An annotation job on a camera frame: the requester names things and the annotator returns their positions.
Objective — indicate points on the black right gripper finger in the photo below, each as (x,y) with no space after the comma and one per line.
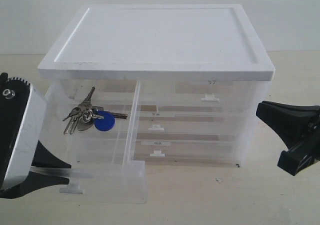
(33,182)

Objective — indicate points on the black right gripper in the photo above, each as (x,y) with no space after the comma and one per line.
(14,95)

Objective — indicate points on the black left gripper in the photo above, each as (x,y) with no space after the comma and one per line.
(299,129)

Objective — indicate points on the clear drawer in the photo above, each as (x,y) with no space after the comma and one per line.
(193,97)
(187,153)
(182,128)
(103,164)

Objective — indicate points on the key bunch with blue fob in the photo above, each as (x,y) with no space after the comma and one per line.
(85,115)

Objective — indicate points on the white clear drawer cabinet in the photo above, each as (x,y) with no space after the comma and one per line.
(179,43)

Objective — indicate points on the clear bottom drawer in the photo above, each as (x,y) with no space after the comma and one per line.
(187,153)

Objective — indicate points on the small white debris piece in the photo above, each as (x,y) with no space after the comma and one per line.
(218,180)

